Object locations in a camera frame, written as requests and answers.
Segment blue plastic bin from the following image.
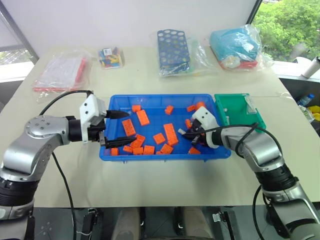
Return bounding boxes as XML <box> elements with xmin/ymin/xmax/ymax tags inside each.
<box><xmin>99</xmin><ymin>93</ymin><xmax>232</xmax><ymax>163</ymax></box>

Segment grey rounded shape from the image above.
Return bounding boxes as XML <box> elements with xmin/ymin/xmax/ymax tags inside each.
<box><xmin>179</xmin><ymin>207</ymin><xmax>214</xmax><ymax>240</ymax></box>

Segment white thermos bottle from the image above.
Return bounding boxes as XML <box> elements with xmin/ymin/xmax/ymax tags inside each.
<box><xmin>300</xmin><ymin>55</ymin><xmax>320</xmax><ymax>79</ymax></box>

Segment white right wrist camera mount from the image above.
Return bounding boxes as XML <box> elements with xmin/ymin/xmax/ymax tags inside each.
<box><xmin>191</xmin><ymin>106</ymin><xmax>221</xmax><ymax>150</ymax></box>

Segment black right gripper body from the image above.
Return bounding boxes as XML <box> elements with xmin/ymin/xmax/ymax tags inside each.
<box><xmin>189</xmin><ymin>119</ymin><xmax>208</xmax><ymax>147</ymax></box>

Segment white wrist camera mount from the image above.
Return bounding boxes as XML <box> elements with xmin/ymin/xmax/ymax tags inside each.
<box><xmin>191</xmin><ymin>106</ymin><xmax>221</xmax><ymax>150</ymax></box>
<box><xmin>79</xmin><ymin>94</ymin><xmax>108</xmax><ymax>144</ymax></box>

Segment clear plastic bag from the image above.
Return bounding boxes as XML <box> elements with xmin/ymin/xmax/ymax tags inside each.
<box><xmin>189</xmin><ymin>36</ymin><xmax>219</xmax><ymax>77</ymax></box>

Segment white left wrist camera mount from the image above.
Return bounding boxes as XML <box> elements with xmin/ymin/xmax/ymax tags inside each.
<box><xmin>79</xmin><ymin>94</ymin><xmax>108</xmax><ymax>144</ymax></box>

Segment clear label holder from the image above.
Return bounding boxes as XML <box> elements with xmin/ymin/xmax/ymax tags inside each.
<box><xmin>244</xmin><ymin>96</ymin><xmax>259</xmax><ymax>115</ymax></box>

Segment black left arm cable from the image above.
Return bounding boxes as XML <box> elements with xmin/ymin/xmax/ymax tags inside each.
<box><xmin>38</xmin><ymin>89</ymin><xmax>95</xmax><ymax>240</ymax></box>

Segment long orange block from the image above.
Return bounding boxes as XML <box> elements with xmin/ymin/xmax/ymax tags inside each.
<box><xmin>163</xmin><ymin>123</ymin><xmax>179</xmax><ymax>147</ymax></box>

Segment green plastic bin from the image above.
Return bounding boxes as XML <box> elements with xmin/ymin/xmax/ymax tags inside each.
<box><xmin>214</xmin><ymin>93</ymin><xmax>268</xmax><ymax>131</ymax></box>

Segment bagged blue and red toy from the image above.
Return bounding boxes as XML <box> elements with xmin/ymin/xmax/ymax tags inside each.
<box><xmin>208</xmin><ymin>24</ymin><xmax>274</xmax><ymax>73</ymax></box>

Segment clear water bottle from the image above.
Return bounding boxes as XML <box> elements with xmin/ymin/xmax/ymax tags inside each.
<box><xmin>297</xmin><ymin>93</ymin><xmax>316</xmax><ymax>106</ymax></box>

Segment plastic bag with red sticks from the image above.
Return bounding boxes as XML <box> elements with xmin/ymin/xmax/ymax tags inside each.
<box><xmin>31</xmin><ymin>49</ymin><xmax>93</xmax><ymax>99</ymax></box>

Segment dark window frame bar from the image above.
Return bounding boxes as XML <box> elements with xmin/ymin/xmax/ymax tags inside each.
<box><xmin>0</xmin><ymin>3</ymin><xmax>40</xmax><ymax>62</ymax></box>
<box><xmin>245</xmin><ymin>0</ymin><xmax>264</xmax><ymax>25</ymax></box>

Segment blue tube rack in bag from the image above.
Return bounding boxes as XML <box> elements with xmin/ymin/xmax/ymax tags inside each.
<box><xmin>156</xmin><ymin>29</ymin><xmax>193</xmax><ymax>77</ymax></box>

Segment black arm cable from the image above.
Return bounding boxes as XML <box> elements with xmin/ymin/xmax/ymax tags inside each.
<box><xmin>38</xmin><ymin>89</ymin><xmax>95</xmax><ymax>240</ymax></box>
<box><xmin>203</xmin><ymin>121</ymin><xmax>283</xmax><ymax>240</ymax></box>

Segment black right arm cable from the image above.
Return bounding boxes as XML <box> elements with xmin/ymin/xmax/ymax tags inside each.
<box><xmin>203</xmin><ymin>121</ymin><xmax>283</xmax><ymax>240</ymax></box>

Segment black table clamp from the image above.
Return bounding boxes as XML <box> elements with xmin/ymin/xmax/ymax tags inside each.
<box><xmin>211</xmin><ymin>210</ymin><xmax>239</xmax><ymax>227</ymax></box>
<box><xmin>81</xmin><ymin>207</ymin><xmax>101</xmax><ymax>237</ymax></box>

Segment small bag of coloured pieces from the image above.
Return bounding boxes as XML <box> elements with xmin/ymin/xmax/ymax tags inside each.
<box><xmin>97</xmin><ymin>46</ymin><xmax>126</xmax><ymax>70</ymax></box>

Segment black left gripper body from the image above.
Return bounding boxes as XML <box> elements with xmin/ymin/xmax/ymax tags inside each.
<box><xmin>87</xmin><ymin>109</ymin><xmax>112</xmax><ymax>149</ymax></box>

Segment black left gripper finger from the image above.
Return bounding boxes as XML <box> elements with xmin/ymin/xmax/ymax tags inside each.
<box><xmin>110</xmin><ymin>110</ymin><xmax>132</xmax><ymax>120</ymax></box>
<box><xmin>105</xmin><ymin>134</ymin><xmax>138</xmax><ymax>150</ymax></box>

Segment large orange block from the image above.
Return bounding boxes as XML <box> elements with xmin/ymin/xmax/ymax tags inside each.
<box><xmin>121</xmin><ymin>119</ymin><xmax>137</xmax><ymax>137</ymax></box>
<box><xmin>135</xmin><ymin>109</ymin><xmax>151</xmax><ymax>126</ymax></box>

